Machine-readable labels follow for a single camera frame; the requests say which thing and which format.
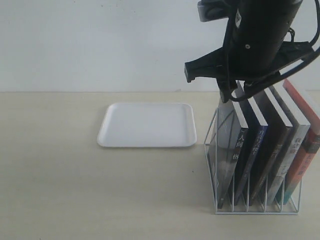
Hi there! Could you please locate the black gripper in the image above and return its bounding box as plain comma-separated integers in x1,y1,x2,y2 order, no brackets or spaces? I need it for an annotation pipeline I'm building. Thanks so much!
184,24,315,103

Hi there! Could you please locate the blue book with orange moon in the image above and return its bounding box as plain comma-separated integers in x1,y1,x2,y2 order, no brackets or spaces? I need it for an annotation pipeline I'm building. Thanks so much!
229,97,268,205

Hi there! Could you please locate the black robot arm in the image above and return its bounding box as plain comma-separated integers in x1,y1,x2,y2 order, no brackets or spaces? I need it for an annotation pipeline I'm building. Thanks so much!
184,0,320,103

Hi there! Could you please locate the black grey book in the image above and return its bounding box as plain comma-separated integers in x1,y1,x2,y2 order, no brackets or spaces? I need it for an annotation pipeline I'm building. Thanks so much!
209,97,249,210

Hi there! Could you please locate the dark brown book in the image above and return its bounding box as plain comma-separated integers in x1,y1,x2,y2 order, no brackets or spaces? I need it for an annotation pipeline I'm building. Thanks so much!
249,88,293,206

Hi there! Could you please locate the grey white book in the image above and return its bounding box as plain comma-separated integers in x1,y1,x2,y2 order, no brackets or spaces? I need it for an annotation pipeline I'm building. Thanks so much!
266,83,311,205

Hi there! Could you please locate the orange red book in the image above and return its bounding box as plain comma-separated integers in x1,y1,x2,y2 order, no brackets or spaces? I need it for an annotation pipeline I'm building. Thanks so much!
275,79,320,205

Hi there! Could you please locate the white rectangular tray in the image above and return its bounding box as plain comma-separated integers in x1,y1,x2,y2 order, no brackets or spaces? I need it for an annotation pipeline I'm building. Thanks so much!
97,102,197,148

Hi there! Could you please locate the white wire book rack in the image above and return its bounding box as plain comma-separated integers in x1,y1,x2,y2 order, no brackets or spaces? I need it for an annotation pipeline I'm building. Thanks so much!
203,108,303,215

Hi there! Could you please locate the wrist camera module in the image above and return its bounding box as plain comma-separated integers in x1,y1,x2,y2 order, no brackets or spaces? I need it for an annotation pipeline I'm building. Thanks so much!
197,0,231,23

